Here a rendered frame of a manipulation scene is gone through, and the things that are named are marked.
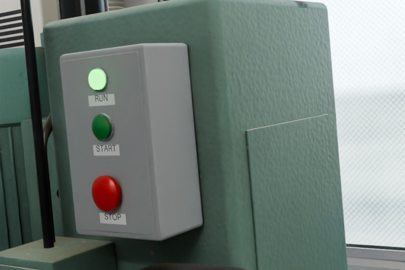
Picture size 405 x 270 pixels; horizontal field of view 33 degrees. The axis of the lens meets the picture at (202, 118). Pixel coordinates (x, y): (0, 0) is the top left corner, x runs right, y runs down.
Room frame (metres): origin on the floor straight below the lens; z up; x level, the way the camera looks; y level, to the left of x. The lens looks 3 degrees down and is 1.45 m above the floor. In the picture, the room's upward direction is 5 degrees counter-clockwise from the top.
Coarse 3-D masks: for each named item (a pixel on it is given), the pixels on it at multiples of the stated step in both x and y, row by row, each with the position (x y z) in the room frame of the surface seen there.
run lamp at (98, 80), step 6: (90, 72) 0.58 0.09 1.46; (96, 72) 0.57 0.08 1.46; (102, 72) 0.57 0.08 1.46; (90, 78) 0.57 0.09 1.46; (96, 78) 0.57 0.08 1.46; (102, 78) 0.57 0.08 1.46; (90, 84) 0.58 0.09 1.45; (96, 84) 0.57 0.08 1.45; (102, 84) 0.57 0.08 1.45; (96, 90) 0.58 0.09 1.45
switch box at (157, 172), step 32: (64, 64) 0.60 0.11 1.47; (96, 64) 0.58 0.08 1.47; (128, 64) 0.56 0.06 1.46; (160, 64) 0.56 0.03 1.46; (64, 96) 0.61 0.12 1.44; (128, 96) 0.56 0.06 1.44; (160, 96) 0.56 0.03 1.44; (128, 128) 0.56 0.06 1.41; (160, 128) 0.56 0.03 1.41; (192, 128) 0.59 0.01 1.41; (96, 160) 0.58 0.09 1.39; (128, 160) 0.56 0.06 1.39; (160, 160) 0.55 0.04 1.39; (192, 160) 0.59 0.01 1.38; (128, 192) 0.56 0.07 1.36; (160, 192) 0.55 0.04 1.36; (192, 192) 0.59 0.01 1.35; (96, 224) 0.59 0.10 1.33; (128, 224) 0.57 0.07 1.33; (160, 224) 0.55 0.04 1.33; (192, 224) 0.58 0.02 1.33
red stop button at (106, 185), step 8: (104, 176) 0.57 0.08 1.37; (96, 184) 0.57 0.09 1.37; (104, 184) 0.57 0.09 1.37; (112, 184) 0.56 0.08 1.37; (96, 192) 0.57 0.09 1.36; (104, 192) 0.57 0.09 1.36; (112, 192) 0.56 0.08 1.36; (120, 192) 0.56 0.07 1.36; (96, 200) 0.57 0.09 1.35; (104, 200) 0.57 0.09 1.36; (112, 200) 0.56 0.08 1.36; (104, 208) 0.57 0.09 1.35; (112, 208) 0.57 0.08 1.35
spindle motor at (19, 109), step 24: (24, 48) 0.83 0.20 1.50; (0, 72) 0.82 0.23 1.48; (24, 72) 0.82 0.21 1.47; (0, 96) 0.82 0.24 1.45; (24, 96) 0.82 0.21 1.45; (48, 96) 0.84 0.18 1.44; (0, 120) 0.82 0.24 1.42; (0, 144) 0.82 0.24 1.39; (0, 168) 0.82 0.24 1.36; (24, 168) 0.82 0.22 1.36; (0, 192) 0.82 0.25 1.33; (24, 192) 0.82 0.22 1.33; (0, 216) 0.82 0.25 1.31; (24, 216) 0.82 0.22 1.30; (0, 240) 0.82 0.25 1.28; (24, 240) 0.82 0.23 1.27
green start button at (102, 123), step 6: (102, 114) 0.57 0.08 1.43; (96, 120) 0.57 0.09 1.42; (102, 120) 0.57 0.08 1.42; (108, 120) 0.57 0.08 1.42; (96, 126) 0.57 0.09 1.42; (102, 126) 0.57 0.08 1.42; (108, 126) 0.57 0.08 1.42; (114, 126) 0.57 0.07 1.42; (96, 132) 0.57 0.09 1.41; (102, 132) 0.57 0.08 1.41; (108, 132) 0.57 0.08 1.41; (102, 138) 0.57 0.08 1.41; (108, 138) 0.57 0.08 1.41
